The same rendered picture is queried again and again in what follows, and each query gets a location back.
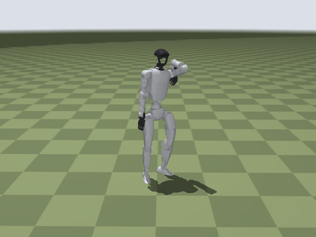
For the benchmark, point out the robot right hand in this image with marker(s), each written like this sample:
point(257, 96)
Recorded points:
point(141, 122)

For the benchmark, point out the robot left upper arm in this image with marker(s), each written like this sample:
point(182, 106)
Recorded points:
point(182, 70)

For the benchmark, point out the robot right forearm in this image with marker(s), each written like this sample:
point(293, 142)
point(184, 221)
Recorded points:
point(142, 104)

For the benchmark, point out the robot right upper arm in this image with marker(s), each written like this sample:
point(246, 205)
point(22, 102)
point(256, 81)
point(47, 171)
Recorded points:
point(145, 75)

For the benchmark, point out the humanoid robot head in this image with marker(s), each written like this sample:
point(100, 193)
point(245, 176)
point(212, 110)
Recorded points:
point(161, 53)

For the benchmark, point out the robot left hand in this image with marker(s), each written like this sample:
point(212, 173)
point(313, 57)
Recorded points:
point(174, 80)

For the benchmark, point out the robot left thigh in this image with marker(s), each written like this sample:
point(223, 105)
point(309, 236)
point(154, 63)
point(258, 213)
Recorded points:
point(170, 130)

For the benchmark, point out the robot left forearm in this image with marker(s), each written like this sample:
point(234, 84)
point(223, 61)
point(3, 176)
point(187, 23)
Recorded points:
point(177, 64)

